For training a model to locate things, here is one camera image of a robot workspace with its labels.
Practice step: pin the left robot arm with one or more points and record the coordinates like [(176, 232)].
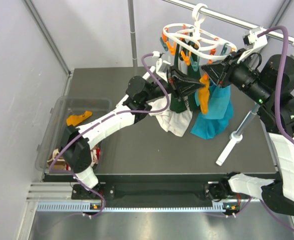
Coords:
[(148, 94)]

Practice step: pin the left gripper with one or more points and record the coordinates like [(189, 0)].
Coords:
[(180, 85)]

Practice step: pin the blue sock pair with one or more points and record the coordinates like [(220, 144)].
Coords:
[(220, 112)]

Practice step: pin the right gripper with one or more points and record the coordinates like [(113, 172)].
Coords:
[(219, 72)]

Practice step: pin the orange sock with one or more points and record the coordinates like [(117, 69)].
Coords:
[(204, 94), (75, 120)]

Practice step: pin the metal clothes rack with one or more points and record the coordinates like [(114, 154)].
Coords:
[(270, 88)]

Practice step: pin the white clip hanger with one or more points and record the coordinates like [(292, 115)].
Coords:
[(191, 43)]

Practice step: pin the clear plastic bin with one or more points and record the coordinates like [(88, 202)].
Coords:
[(65, 107)]

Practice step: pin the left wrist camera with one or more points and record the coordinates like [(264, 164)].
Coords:
[(162, 66)]

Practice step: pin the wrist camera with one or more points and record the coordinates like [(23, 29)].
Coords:
[(252, 42), (162, 66)]

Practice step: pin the brown white striped sock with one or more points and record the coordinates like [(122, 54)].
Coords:
[(60, 163)]

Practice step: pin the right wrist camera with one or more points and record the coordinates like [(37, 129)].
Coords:
[(252, 42)]

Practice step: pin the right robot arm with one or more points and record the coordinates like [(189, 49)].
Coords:
[(276, 194)]

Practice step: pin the red white striped sock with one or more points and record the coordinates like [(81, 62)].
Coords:
[(95, 155)]

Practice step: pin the green white sock pair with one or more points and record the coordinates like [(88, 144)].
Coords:
[(173, 115)]

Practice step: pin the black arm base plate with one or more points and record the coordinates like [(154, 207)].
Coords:
[(117, 189)]

